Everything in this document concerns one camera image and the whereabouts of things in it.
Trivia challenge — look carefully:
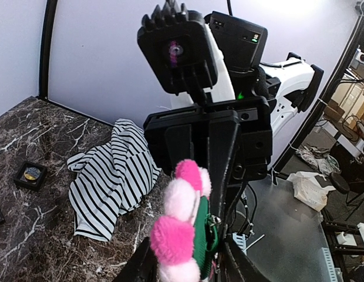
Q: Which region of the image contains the black display box right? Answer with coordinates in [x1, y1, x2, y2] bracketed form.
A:
[13, 161, 48, 192]

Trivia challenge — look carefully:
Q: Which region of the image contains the round yellow grey brooch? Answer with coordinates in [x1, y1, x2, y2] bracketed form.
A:
[23, 167, 41, 182]

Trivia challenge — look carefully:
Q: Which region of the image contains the black white striped garment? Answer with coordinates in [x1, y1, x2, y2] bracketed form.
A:
[67, 119, 161, 242]

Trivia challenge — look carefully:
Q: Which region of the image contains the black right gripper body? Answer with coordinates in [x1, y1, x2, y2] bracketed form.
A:
[143, 97, 272, 185]

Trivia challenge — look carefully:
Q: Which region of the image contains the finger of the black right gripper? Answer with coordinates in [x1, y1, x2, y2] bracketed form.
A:
[164, 123, 194, 176]
[208, 110, 240, 235]

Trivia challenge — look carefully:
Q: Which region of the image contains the pink flower brooch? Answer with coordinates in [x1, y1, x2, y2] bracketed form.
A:
[150, 159, 221, 281]

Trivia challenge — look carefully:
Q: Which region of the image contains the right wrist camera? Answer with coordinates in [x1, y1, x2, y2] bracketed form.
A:
[137, 1, 218, 104]

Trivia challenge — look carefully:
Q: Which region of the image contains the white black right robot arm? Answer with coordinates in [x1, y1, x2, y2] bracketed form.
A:
[137, 2, 323, 234]

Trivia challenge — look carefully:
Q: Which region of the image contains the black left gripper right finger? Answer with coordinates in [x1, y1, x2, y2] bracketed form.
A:
[218, 235, 270, 282]

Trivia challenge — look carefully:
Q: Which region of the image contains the black right frame post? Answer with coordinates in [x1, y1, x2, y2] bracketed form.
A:
[38, 0, 58, 100]

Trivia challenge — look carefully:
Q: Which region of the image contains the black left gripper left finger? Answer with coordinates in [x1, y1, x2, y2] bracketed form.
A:
[112, 237, 157, 282]

